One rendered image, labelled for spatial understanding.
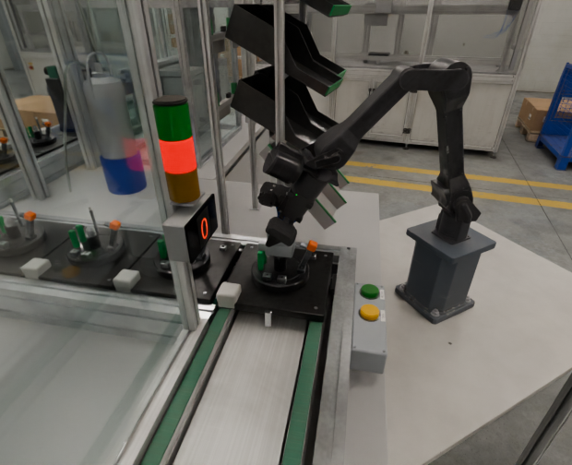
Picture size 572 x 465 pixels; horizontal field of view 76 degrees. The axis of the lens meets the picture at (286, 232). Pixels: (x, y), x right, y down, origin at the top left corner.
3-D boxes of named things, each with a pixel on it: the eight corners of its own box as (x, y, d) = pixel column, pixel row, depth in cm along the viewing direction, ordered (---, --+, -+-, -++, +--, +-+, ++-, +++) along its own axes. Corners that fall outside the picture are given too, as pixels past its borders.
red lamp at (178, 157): (201, 163, 60) (197, 133, 57) (188, 174, 56) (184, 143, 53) (172, 160, 61) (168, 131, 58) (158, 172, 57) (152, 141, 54)
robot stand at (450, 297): (474, 306, 96) (497, 242, 86) (434, 325, 91) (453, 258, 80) (432, 275, 107) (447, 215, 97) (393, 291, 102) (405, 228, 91)
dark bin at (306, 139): (334, 147, 105) (347, 124, 100) (321, 162, 94) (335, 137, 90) (251, 96, 106) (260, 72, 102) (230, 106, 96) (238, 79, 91)
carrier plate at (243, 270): (333, 258, 99) (333, 252, 98) (323, 322, 79) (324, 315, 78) (246, 248, 103) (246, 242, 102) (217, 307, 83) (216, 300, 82)
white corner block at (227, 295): (242, 296, 86) (241, 283, 84) (236, 310, 82) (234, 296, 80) (223, 294, 87) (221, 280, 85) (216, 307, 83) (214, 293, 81)
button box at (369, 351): (381, 304, 91) (385, 284, 88) (383, 375, 74) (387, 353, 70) (352, 300, 92) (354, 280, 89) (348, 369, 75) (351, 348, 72)
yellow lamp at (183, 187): (205, 191, 63) (201, 163, 60) (193, 204, 58) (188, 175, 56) (177, 188, 63) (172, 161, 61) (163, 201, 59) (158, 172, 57)
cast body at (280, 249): (295, 247, 88) (295, 221, 84) (291, 257, 84) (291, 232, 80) (261, 244, 89) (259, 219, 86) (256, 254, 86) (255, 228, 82)
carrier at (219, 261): (242, 248, 103) (239, 208, 97) (210, 306, 83) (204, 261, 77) (161, 239, 107) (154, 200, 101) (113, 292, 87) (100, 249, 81)
